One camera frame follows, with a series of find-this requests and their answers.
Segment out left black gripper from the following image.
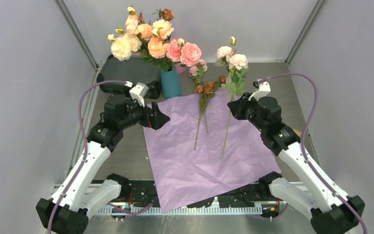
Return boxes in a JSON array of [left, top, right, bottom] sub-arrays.
[[119, 97, 169, 130]]

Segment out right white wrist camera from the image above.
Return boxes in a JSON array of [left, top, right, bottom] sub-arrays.
[[248, 79, 271, 101]]

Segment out orange peach rose stem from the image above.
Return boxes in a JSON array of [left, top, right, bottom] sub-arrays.
[[148, 19, 174, 59]]

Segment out small peach rose stem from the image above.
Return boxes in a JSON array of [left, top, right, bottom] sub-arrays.
[[125, 15, 139, 35]]

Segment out peach artificial roses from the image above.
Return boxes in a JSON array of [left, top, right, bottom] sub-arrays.
[[115, 6, 152, 41]]

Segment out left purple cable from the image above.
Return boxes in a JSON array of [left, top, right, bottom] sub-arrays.
[[46, 80, 154, 234]]

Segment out cream white rose stem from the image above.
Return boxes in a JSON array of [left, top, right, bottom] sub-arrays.
[[107, 33, 142, 61]]

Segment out black carrying case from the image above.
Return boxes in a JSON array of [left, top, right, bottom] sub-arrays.
[[96, 55, 162, 99]]

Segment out purple and pink wrapping paper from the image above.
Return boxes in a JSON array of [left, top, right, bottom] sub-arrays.
[[144, 89, 280, 212]]

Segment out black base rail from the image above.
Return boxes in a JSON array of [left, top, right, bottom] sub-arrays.
[[98, 179, 284, 209]]

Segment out brown rose flower stem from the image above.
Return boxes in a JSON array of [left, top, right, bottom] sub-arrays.
[[157, 8, 175, 21]]

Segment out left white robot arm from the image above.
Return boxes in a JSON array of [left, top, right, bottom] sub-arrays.
[[36, 95, 170, 234]]

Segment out large pink rose stem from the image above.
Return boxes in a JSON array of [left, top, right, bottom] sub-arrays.
[[166, 38, 202, 67]]

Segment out pink flower bouquet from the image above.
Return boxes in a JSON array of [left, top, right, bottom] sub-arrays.
[[189, 59, 226, 150]]

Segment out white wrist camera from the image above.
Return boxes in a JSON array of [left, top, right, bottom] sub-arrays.
[[125, 81, 149, 107], [248, 79, 271, 101]]

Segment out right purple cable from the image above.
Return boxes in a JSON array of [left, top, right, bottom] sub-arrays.
[[258, 72, 368, 234]]

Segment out teal vase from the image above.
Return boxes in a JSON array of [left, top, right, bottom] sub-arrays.
[[160, 68, 181, 99]]

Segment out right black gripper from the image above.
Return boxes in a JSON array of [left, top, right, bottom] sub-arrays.
[[228, 92, 266, 132]]

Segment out pale pink rose stem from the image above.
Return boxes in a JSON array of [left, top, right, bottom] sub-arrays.
[[213, 36, 249, 159]]

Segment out pink metronome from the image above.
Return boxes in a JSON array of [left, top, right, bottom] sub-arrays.
[[175, 64, 186, 74]]

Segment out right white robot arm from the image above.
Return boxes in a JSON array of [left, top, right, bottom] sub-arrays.
[[228, 93, 368, 234]]

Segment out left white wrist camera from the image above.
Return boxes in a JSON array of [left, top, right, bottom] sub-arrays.
[[125, 81, 149, 107]]

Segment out purple cable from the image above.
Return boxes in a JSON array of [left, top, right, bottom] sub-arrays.
[[46, 80, 154, 234], [258, 72, 368, 234]]

